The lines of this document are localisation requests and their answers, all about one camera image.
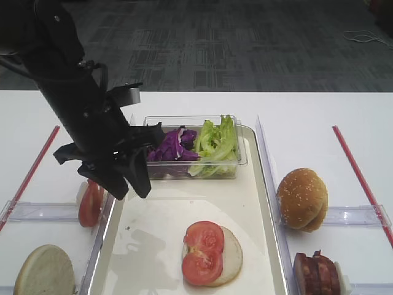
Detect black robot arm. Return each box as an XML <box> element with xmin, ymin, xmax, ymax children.
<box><xmin>1</xmin><ymin>1</ymin><xmax>165</xmax><ymax>200</ymax></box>

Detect upright pale bun slice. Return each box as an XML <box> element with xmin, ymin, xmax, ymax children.
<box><xmin>13</xmin><ymin>244</ymin><xmax>75</xmax><ymax>295</ymax></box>

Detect clear plastic salad box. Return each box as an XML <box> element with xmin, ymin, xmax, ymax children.
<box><xmin>144</xmin><ymin>114</ymin><xmax>247</xmax><ymax>180</ymax></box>

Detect remaining red tomato slices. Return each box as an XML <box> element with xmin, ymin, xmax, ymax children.
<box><xmin>78</xmin><ymin>179</ymin><xmax>105</xmax><ymax>227</ymax></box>

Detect white pusher block patties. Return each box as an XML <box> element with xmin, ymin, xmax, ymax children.
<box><xmin>334</xmin><ymin>261</ymin><xmax>352</xmax><ymax>295</ymax></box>

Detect red tape strip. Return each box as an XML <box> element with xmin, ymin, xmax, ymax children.
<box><xmin>332</xmin><ymin>125</ymin><xmax>392</xmax><ymax>246</ymax></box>
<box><xmin>0</xmin><ymin>125</ymin><xmax>60</xmax><ymax>230</ymax></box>

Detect white cable on floor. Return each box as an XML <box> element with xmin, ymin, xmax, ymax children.
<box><xmin>343</xmin><ymin>29</ymin><xmax>393</xmax><ymax>49</ymax></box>

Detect upper right clear holder rail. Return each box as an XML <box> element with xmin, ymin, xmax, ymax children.
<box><xmin>322</xmin><ymin>205</ymin><xmax>392</xmax><ymax>229</ymax></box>

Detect clear holder rail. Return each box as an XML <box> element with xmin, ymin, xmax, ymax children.
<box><xmin>1</xmin><ymin>201</ymin><xmax>79</xmax><ymax>222</ymax></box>
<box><xmin>346</xmin><ymin>283</ymin><xmax>393</xmax><ymax>295</ymax></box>
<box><xmin>322</xmin><ymin>205</ymin><xmax>392</xmax><ymax>229</ymax></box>

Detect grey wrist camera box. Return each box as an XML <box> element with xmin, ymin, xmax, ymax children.
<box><xmin>106</xmin><ymin>82</ymin><xmax>144</xmax><ymax>108</ymax></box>

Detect right red tape strip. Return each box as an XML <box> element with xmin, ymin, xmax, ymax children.
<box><xmin>332</xmin><ymin>125</ymin><xmax>392</xmax><ymax>246</ymax></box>

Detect green lettuce leaves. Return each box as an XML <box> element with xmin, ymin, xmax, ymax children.
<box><xmin>188</xmin><ymin>115</ymin><xmax>238</xmax><ymax>178</ymax></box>

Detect brown meat patties stack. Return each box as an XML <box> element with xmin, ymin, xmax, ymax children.
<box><xmin>293</xmin><ymin>250</ymin><xmax>341</xmax><ymax>295</ymax></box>

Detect long clear divider rail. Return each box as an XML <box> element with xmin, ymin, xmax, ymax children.
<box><xmin>75</xmin><ymin>192</ymin><xmax>124</xmax><ymax>294</ymax></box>
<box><xmin>255</xmin><ymin>116</ymin><xmax>299</xmax><ymax>294</ymax></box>

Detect purple cabbage leaves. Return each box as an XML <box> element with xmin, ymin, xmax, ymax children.
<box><xmin>147</xmin><ymin>125</ymin><xmax>200</xmax><ymax>179</ymax></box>

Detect cream rectangular metal tray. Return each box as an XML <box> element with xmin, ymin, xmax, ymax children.
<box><xmin>88</xmin><ymin>127</ymin><xmax>288</xmax><ymax>294</ymax></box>

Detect left long clear divider rail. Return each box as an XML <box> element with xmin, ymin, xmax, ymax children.
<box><xmin>75</xmin><ymin>192</ymin><xmax>124</xmax><ymax>294</ymax></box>

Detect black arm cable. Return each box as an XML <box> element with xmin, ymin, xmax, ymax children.
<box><xmin>0</xmin><ymin>55</ymin><xmax>110</xmax><ymax>93</ymax></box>

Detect bottom bun slice on tray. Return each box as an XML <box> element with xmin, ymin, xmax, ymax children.
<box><xmin>182</xmin><ymin>226</ymin><xmax>243</xmax><ymax>287</ymax></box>

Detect right long clear divider rail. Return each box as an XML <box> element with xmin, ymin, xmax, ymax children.
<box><xmin>255</xmin><ymin>116</ymin><xmax>299</xmax><ymax>294</ymax></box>

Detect red tomato slice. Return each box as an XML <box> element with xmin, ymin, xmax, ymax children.
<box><xmin>181</xmin><ymin>221</ymin><xmax>225</xmax><ymax>286</ymax></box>

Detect left red tape strip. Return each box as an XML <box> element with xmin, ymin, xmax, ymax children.
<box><xmin>0</xmin><ymin>125</ymin><xmax>60</xmax><ymax>230</ymax></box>

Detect sesame seed top buns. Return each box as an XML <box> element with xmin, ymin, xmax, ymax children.
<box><xmin>276</xmin><ymin>168</ymin><xmax>328</xmax><ymax>232</ymax></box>

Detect white pusher block tomato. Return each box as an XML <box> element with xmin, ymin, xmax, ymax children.
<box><xmin>76</xmin><ymin>181</ymin><xmax>88</xmax><ymax>205</ymax></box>

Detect upper left clear holder rail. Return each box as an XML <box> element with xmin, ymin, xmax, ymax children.
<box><xmin>1</xmin><ymin>201</ymin><xmax>79</xmax><ymax>222</ymax></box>

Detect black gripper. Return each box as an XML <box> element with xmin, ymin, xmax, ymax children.
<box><xmin>39</xmin><ymin>76</ymin><xmax>165</xmax><ymax>200</ymax></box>

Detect lower right clear holder rail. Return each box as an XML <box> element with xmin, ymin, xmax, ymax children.
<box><xmin>346</xmin><ymin>283</ymin><xmax>393</xmax><ymax>295</ymax></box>

